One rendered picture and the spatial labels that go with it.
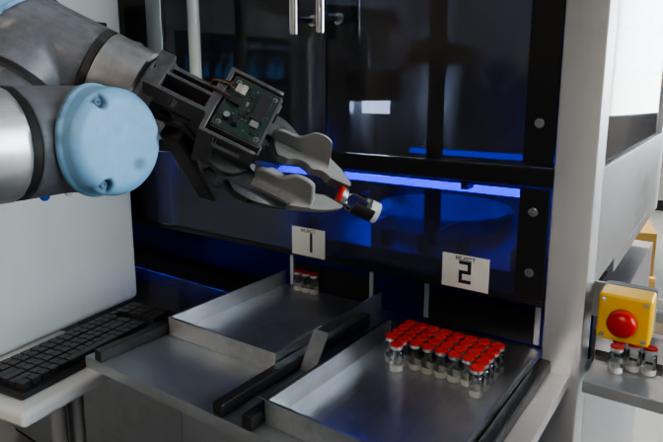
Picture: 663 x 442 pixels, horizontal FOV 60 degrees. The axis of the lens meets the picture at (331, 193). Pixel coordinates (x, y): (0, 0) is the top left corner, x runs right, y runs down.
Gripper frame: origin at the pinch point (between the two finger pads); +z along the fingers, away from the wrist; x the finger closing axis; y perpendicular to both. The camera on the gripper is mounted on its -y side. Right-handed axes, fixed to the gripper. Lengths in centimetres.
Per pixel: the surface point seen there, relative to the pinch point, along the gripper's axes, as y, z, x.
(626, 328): -15, 49, 9
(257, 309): -67, 6, 1
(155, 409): -125, -3, -22
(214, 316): -66, -2, -3
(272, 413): -29.8, 8.7, -19.0
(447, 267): -35.8, 30.0, 14.6
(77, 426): -119, -19, -33
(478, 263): -30.8, 33.1, 15.5
